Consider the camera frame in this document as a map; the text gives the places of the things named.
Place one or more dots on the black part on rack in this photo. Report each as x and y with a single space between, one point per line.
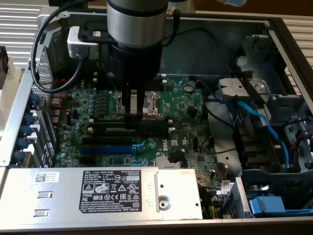
3 66

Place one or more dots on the blue expansion slot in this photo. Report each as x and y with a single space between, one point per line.
107 149

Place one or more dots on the dark grey drive cage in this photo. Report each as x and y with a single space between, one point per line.
269 176

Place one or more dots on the blue plastic latch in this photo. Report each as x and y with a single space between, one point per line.
267 205

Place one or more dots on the grey metal PC case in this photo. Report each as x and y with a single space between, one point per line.
220 44

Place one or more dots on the white parts rack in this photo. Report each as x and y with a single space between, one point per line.
12 80

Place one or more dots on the metal CPU socket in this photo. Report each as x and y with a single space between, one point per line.
155 102

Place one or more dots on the black plug with blue tag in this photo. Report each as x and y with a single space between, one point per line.
174 156

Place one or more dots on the green motherboard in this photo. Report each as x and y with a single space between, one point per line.
183 110

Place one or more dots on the round coin battery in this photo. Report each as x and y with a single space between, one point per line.
188 88

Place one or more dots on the long black expansion slot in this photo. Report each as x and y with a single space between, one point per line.
107 141

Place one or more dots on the black ribbed drive bracket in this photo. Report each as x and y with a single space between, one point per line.
254 147

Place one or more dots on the blue card retention clip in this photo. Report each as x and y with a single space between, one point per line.
22 143
29 119
19 156
26 131
33 100

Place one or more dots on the silver power supply unit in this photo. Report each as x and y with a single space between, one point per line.
61 195

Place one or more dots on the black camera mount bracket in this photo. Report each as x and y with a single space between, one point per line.
85 36

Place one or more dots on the silver corner clamp bracket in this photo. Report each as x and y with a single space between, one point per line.
44 17

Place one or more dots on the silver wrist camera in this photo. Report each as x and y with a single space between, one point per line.
78 46

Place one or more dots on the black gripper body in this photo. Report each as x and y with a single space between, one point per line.
135 63

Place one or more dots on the short black expansion slot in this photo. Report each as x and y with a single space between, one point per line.
87 160

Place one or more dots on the silver finned heatsink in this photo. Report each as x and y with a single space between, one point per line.
168 162

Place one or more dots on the grey metal disk bay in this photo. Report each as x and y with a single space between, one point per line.
276 102

